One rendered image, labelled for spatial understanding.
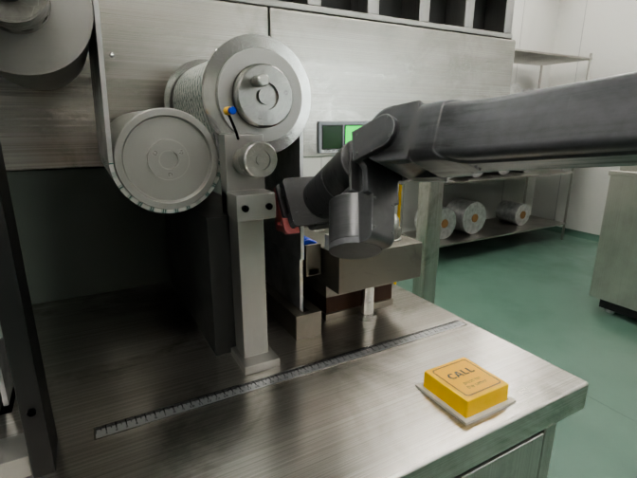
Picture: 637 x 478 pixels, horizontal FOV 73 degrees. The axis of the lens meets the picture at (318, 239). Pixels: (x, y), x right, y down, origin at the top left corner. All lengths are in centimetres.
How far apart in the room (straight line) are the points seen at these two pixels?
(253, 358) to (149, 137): 31
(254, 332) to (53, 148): 49
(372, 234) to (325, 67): 63
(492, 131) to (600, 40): 512
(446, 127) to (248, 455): 36
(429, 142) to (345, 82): 65
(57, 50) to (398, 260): 52
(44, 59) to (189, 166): 18
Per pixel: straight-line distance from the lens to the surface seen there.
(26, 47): 55
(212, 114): 56
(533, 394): 61
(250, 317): 58
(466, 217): 421
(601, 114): 35
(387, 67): 110
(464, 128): 39
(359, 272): 65
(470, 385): 55
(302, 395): 55
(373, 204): 44
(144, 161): 55
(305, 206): 55
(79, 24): 56
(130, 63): 88
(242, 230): 54
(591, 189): 540
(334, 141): 101
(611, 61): 539
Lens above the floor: 122
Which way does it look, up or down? 15 degrees down
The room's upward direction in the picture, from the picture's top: straight up
